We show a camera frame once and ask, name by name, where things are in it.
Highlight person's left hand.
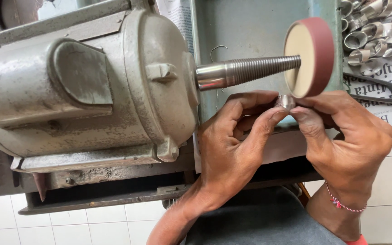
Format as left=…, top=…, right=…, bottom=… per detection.
left=193, top=91, right=289, bottom=206

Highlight person's right hand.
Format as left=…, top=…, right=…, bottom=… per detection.
left=289, top=91, right=392, bottom=205

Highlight silver metal ring band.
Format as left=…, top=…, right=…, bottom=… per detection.
left=277, top=94, right=297, bottom=111

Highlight brown wooden stick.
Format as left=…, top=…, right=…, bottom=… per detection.
left=297, top=183, right=311, bottom=208

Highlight dark metal tongs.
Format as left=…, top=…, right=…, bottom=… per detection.
left=344, top=72, right=392, bottom=107

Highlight person's grey trousers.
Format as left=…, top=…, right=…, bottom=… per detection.
left=184, top=185, right=347, bottom=245

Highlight threaded steel spindle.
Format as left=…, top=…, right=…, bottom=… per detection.
left=195, top=55, right=302, bottom=92

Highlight orange sleeve cuff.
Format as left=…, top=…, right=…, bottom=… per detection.
left=345, top=234, right=369, bottom=245

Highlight sanding wheel with red band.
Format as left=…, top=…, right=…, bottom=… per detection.
left=283, top=18, right=335, bottom=99

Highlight pile of silver metal rings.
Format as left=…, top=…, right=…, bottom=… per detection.
left=339, top=0, right=392, bottom=76

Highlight blue-grey metal dust tray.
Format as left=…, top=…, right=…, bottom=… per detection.
left=191, top=0, right=345, bottom=130

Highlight rusty metal motor base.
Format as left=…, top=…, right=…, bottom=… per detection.
left=10, top=136, right=323, bottom=216

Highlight folded newspaper page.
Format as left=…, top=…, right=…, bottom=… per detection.
left=155, top=0, right=195, bottom=56

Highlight grey electric polishing motor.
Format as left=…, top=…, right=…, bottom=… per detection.
left=0, top=0, right=202, bottom=164

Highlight red and white string bracelet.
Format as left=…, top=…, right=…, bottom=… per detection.
left=325, top=182, right=368, bottom=213

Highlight thin wire hook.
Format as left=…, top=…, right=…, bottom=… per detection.
left=210, top=45, right=229, bottom=64

